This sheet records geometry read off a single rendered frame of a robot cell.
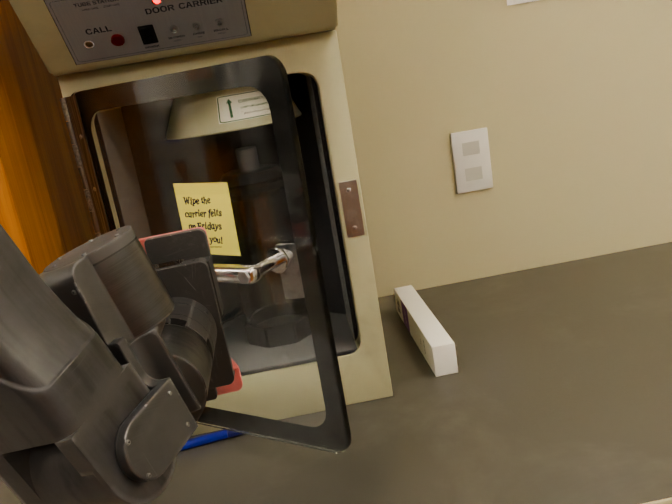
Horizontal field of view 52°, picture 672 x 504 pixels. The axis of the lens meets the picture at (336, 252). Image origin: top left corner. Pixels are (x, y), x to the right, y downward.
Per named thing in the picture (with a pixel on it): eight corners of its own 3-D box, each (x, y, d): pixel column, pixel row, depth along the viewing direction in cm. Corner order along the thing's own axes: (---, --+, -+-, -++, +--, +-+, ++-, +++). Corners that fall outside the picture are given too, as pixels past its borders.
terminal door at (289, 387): (153, 410, 87) (70, 92, 77) (354, 452, 70) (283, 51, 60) (148, 413, 87) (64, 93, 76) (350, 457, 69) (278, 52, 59)
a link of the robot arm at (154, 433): (34, 512, 39) (148, 495, 35) (-83, 344, 36) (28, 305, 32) (146, 388, 49) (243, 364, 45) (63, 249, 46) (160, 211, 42)
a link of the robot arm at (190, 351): (137, 460, 42) (222, 421, 42) (79, 367, 40) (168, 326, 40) (154, 406, 48) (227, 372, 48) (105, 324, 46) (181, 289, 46)
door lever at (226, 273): (219, 269, 72) (214, 246, 71) (291, 272, 66) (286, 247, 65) (182, 287, 67) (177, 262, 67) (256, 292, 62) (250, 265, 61)
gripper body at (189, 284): (207, 254, 52) (199, 283, 45) (236, 373, 55) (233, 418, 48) (123, 271, 52) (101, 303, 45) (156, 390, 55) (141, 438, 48)
